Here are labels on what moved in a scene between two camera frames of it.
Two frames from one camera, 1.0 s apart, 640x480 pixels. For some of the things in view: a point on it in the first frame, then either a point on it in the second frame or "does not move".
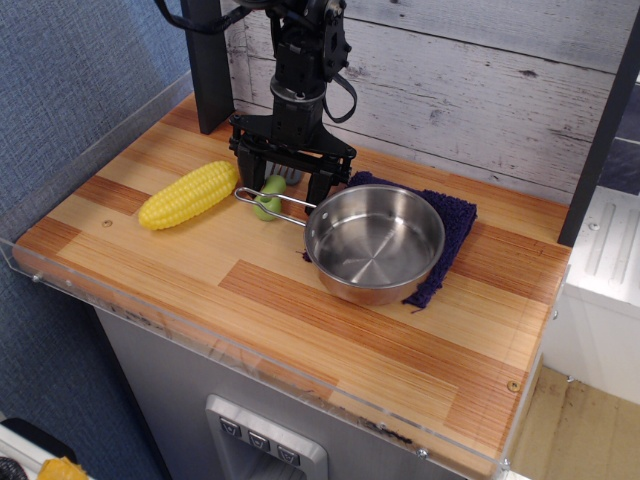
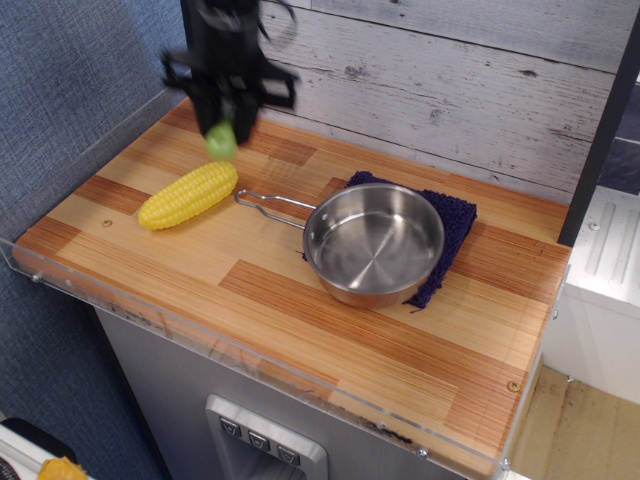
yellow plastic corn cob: [188, 194] does not move
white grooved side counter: [594, 334] does not move
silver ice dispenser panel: [251, 445] does not move
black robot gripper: [294, 134] → [226, 63]
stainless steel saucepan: [369, 244] does not move
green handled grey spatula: [277, 175] → [221, 141]
